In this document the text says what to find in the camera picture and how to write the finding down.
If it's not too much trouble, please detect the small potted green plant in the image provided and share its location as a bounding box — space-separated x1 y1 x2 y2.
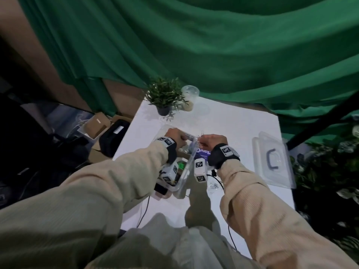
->
144 77 189 118

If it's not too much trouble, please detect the black metal pole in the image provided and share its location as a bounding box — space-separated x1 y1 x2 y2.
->
286 91 359 151

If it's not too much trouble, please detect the right wrist camera with strap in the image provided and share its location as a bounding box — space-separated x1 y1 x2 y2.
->
194 143 241 183

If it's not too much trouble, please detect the person's right forearm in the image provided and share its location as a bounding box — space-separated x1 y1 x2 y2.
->
217 159 359 269

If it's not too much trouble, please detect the clear plastic cup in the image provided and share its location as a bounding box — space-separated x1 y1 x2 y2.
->
181 85 200 112

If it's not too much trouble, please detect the clear plastic box lid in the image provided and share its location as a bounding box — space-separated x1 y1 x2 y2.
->
251 131 297 190

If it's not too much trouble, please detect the white table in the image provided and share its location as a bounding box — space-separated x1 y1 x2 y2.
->
112 96 295 260

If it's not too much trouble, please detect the wrist camera with strap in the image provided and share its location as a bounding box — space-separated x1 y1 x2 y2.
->
155 136 181 187
194 143 241 183

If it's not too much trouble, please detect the green fabric curtain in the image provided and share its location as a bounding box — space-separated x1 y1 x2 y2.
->
16 0 359 143

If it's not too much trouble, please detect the leafy green foliage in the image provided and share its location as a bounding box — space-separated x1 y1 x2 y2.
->
290 117 359 262

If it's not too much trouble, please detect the black device on floor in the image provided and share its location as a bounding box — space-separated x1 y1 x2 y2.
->
99 119 131 158

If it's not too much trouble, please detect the small open cardboard box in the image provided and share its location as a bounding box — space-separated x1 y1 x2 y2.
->
77 112 112 140

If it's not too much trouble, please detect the blue round card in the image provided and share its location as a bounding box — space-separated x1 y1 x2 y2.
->
195 148 211 161

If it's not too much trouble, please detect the pile of silver paper clips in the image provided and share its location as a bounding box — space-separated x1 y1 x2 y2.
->
196 131 220 191

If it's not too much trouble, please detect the white cable bundle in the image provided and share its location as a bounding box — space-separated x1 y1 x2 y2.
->
75 117 91 130

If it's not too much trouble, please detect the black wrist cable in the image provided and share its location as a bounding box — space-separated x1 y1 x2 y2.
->
206 173 238 250
136 195 151 229

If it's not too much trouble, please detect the clear plastic storage box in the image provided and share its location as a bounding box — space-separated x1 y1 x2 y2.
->
153 124 200 200

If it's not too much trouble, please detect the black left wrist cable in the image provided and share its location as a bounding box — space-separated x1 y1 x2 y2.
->
136 195 151 229

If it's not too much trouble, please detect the person's right hand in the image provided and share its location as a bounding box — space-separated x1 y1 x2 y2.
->
197 134 228 155

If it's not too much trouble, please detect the left wrist camera with strap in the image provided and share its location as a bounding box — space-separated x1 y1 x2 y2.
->
155 136 181 187

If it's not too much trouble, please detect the person's left hand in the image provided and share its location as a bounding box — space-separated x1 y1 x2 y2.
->
165 127 188 151

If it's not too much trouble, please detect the person's beige shirt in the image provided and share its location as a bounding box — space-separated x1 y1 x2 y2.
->
84 213 263 269

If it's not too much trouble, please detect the person's left forearm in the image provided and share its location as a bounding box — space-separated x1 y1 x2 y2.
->
0 142 169 269

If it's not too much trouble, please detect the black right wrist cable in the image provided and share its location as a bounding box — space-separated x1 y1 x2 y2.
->
206 173 238 250

